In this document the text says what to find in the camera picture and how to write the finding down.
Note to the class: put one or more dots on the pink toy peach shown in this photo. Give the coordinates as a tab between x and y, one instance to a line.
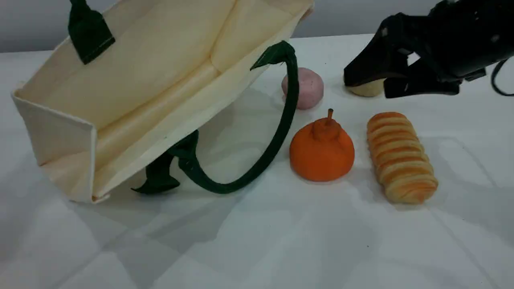
311	89

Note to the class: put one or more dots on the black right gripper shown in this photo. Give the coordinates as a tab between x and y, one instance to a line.
466	36

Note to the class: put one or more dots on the striped toy bread loaf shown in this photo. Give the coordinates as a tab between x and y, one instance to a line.
399	160

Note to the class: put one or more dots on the beige round toy doughnut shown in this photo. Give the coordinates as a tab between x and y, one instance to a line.
366	90

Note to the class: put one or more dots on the orange toy fruit with stem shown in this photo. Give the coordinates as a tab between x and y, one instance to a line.
321	154

